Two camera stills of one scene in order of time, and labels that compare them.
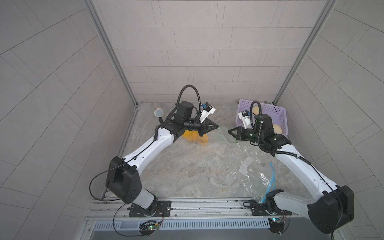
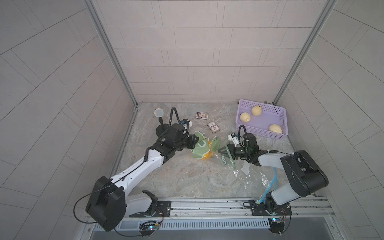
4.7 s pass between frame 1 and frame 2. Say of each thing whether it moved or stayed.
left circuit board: stayed
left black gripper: moved
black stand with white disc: stayed
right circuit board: stayed
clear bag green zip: moved
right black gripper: moved
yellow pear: stayed
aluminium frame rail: stayed
